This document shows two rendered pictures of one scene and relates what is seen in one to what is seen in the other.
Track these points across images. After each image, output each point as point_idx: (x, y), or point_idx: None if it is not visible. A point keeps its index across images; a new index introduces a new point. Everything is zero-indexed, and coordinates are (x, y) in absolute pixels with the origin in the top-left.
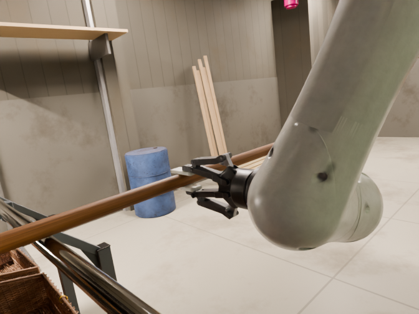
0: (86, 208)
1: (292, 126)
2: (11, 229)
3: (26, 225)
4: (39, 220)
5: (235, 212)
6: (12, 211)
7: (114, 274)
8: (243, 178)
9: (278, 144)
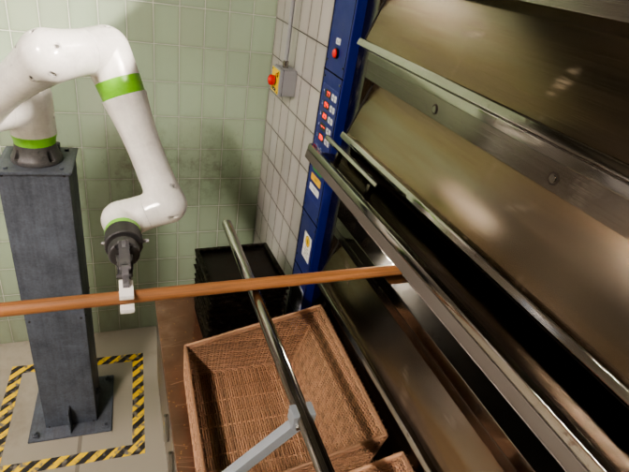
0: (228, 280)
1: (171, 173)
2: (273, 277)
3: (265, 277)
4: (257, 279)
5: None
6: (283, 358)
7: None
8: (133, 240)
9: (174, 182)
